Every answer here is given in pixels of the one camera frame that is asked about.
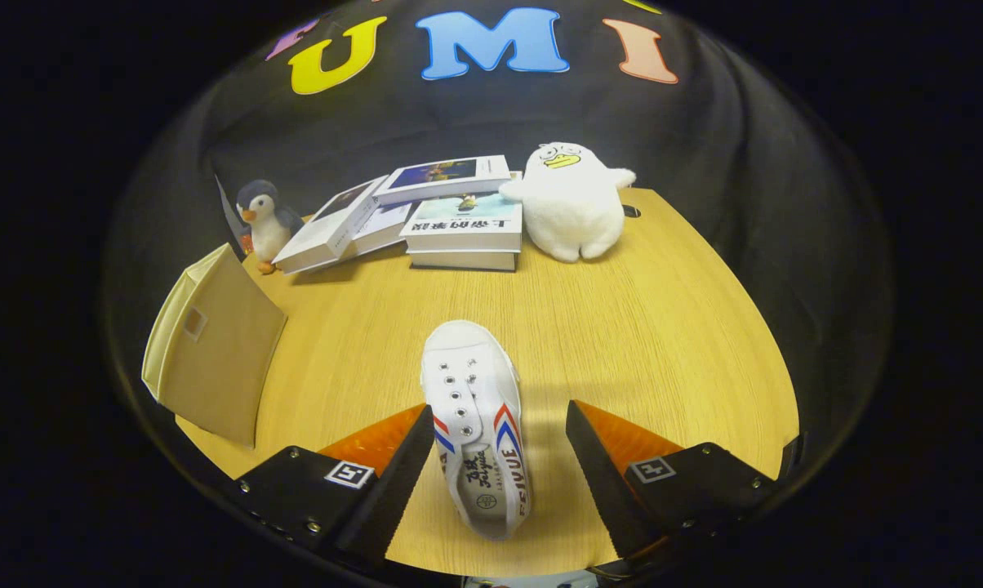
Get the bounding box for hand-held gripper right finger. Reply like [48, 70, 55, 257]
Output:
[564, 399, 786, 563]

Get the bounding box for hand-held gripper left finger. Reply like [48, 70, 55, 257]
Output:
[232, 402, 437, 566]

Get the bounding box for white striped canvas shoe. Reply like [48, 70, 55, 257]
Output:
[420, 319, 533, 541]

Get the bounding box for beige fabric storage box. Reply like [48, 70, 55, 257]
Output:
[140, 242, 288, 448]

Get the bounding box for plain white book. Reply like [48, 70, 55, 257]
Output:
[340, 200, 417, 256]

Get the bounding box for white duck plush toy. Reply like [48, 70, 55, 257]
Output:
[498, 142, 638, 263]

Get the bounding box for portrait cover white book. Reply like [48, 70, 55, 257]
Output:
[272, 175, 390, 276]

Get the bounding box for teal cover thick book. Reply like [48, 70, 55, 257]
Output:
[398, 193, 524, 252]

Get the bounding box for grey penguin plush toy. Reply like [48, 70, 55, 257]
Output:
[235, 180, 306, 275]

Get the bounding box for blue cover white book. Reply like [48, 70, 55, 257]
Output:
[371, 154, 514, 206]

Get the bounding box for black backdrop cloth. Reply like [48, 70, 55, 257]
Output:
[104, 0, 896, 491]

